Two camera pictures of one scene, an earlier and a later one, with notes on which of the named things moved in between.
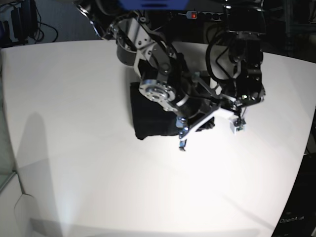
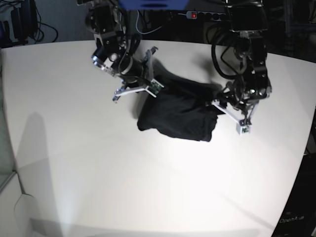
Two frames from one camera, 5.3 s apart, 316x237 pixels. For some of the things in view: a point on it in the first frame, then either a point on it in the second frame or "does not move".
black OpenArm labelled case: (299, 218) does not move
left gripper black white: (218, 105) → (137, 73)
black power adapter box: (24, 19) does not move
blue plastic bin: (154, 5) does not move
